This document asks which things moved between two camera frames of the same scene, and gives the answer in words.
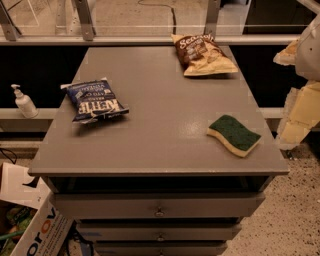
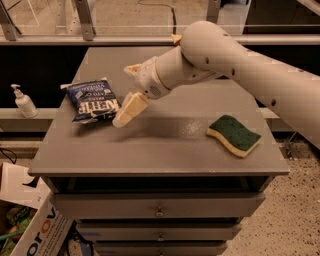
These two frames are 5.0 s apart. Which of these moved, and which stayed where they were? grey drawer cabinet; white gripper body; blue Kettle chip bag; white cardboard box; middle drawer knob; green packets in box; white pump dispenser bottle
Moved: white gripper body
Stayed: green packets in box; blue Kettle chip bag; white cardboard box; middle drawer knob; white pump dispenser bottle; grey drawer cabinet
